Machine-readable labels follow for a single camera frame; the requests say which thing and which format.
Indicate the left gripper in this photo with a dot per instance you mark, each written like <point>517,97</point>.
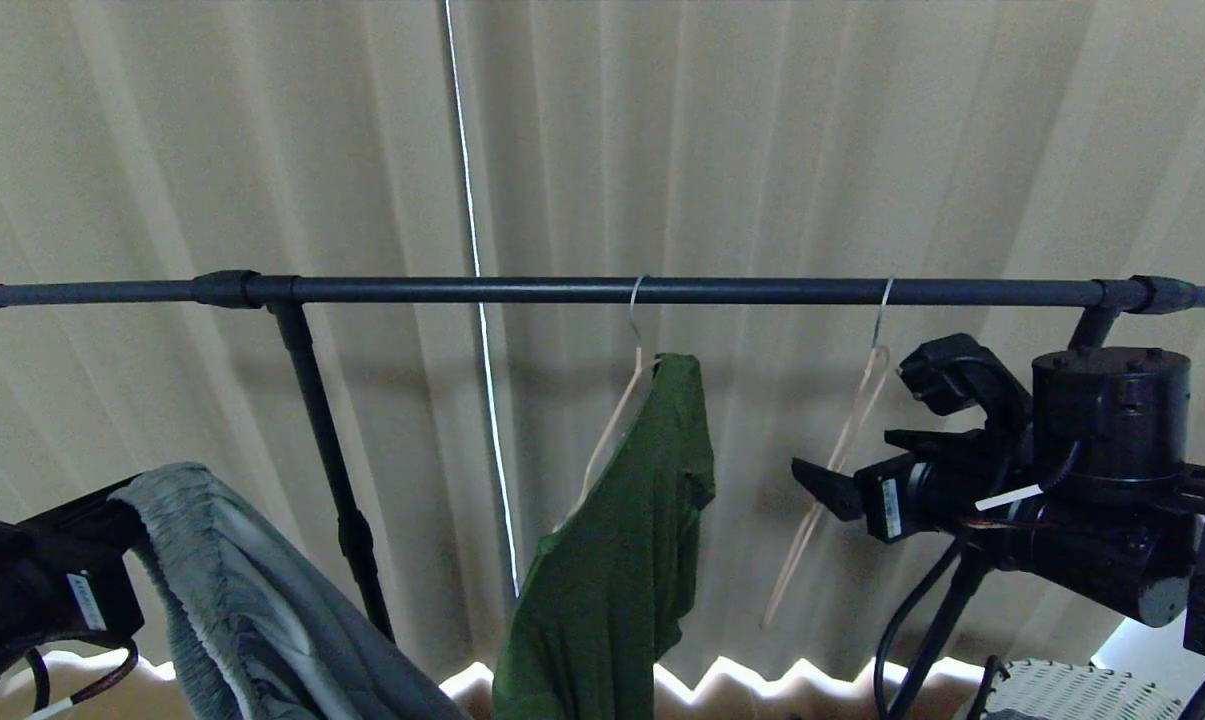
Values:
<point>22,590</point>

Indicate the white laundry basket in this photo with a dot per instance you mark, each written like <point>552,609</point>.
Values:
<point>1072,690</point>

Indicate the pale grey shorts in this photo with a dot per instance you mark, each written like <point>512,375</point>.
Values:
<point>242,600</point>

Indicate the beige curtain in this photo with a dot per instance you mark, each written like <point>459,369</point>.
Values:
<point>762,120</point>

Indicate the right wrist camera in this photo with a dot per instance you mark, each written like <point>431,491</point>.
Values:
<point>962,375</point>

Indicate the black clothes rack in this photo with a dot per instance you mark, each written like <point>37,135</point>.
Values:
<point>562,291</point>

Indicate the green printed shirt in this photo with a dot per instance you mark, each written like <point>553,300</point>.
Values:
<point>612,560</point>

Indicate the pink clothes hanger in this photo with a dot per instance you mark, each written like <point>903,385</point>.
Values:
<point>612,430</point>
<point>842,450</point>

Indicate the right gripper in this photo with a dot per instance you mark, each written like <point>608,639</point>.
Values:
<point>942,495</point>

